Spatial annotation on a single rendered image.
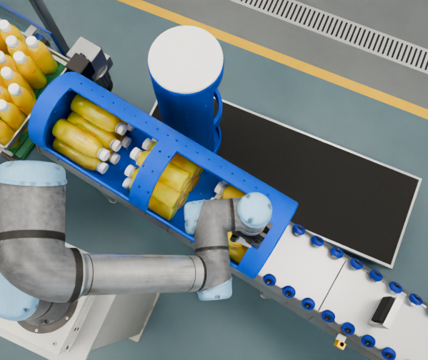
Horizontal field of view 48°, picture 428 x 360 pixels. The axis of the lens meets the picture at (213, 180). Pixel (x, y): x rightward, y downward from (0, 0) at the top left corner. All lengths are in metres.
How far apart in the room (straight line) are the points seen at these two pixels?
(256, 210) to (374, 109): 2.05
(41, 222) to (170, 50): 1.14
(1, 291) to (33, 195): 0.45
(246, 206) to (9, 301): 0.60
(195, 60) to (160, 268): 1.04
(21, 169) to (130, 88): 2.14
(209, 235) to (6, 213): 0.42
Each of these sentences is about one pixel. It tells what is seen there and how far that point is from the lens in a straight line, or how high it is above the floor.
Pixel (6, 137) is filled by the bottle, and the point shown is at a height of 1.00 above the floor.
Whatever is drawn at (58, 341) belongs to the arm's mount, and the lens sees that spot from 1.44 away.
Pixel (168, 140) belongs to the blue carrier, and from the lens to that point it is 1.51.
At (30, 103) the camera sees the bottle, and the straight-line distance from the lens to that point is 1.89.
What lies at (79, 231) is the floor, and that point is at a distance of 2.76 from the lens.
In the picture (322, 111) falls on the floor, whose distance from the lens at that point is 2.93.
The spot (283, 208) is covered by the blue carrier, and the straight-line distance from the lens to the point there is 1.46.
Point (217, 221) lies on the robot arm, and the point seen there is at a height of 1.60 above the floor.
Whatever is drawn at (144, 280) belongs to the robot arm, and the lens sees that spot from 0.93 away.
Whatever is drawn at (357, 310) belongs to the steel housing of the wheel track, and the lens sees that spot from 1.77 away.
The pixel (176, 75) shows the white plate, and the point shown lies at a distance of 1.80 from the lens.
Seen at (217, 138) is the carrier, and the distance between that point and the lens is 2.63.
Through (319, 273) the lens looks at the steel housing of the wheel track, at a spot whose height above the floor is 0.93.
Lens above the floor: 2.63
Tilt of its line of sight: 75 degrees down
